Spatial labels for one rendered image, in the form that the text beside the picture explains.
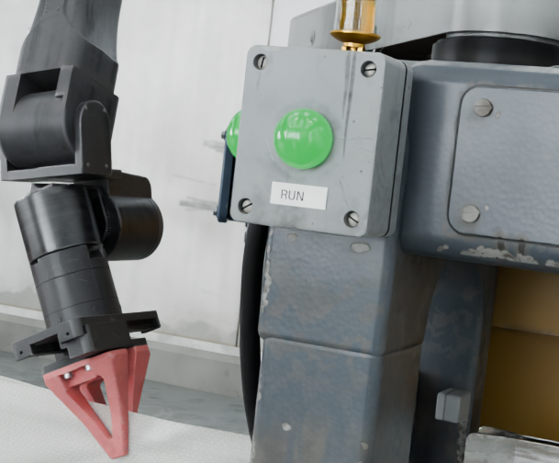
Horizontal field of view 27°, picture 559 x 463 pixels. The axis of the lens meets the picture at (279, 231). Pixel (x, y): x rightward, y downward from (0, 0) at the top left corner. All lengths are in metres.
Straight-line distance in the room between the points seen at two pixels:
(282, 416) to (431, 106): 0.18
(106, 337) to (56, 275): 0.06
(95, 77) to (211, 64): 5.65
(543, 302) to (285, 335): 0.26
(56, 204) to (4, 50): 6.47
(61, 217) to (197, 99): 5.70
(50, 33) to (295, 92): 0.36
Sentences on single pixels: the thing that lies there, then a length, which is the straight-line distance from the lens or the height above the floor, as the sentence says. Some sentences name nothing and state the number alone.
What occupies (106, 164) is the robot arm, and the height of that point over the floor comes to 1.26.
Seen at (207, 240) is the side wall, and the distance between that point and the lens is 6.48.
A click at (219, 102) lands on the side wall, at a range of 6.49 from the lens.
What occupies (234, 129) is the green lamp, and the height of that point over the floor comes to 1.29.
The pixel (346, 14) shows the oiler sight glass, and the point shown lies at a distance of 0.65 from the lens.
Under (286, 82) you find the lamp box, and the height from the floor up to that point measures 1.31.
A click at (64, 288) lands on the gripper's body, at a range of 0.85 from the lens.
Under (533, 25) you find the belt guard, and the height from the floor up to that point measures 1.37.
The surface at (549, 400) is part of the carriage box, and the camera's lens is 0.89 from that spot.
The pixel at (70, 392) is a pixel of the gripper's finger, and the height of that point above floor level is 1.09.
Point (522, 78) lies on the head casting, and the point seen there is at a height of 1.33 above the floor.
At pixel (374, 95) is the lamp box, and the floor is 1.31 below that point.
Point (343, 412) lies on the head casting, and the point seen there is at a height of 1.14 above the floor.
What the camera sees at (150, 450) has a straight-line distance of 0.85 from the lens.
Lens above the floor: 1.27
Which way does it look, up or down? 3 degrees down
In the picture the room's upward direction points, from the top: 6 degrees clockwise
